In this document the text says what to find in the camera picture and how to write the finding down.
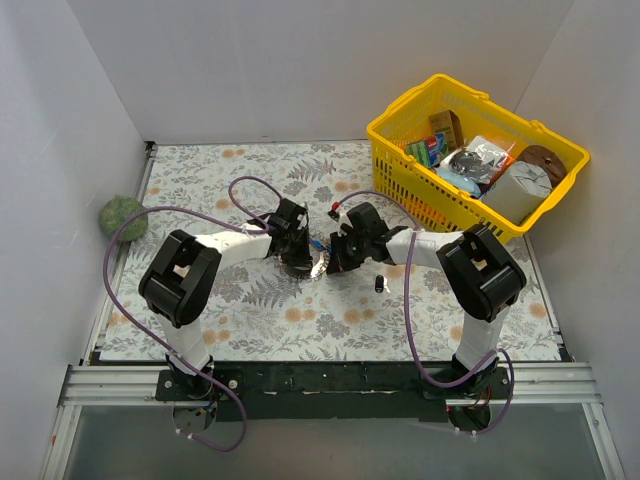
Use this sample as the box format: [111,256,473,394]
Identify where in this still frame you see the metal disc keyring holder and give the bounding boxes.
[279,250,330,281]

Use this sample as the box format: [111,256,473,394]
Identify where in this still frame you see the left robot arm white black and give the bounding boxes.
[138,199,313,400]

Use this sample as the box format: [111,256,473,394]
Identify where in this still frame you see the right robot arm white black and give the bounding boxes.
[326,202,527,398]

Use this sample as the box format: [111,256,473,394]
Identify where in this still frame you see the small black key fob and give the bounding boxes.
[374,275,388,293]

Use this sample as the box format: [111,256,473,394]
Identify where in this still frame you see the yellow plastic basket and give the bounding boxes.
[367,73,590,244]

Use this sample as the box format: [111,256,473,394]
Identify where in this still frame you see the floral table mat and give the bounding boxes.
[99,142,564,362]

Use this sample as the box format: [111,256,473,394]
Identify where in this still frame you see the green blue sponge pack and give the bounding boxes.
[405,133,449,168]

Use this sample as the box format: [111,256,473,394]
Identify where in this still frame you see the light blue cloth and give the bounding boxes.
[436,167,481,198]

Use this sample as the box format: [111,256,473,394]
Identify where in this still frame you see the silver foil packet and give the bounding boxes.
[440,135,515,185]

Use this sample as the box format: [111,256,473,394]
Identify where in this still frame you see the brown cardboard box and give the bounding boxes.
[428,110,464,151]

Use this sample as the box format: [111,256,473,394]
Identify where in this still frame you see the green felt ball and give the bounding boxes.
[98,195,148,242]

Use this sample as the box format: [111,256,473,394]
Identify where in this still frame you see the brown round disc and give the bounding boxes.
[516,145,568,188]

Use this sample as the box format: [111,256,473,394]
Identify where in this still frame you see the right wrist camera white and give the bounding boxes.
[328,202,352,236]

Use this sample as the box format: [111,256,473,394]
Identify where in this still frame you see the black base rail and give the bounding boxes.
[155,361,511,423]

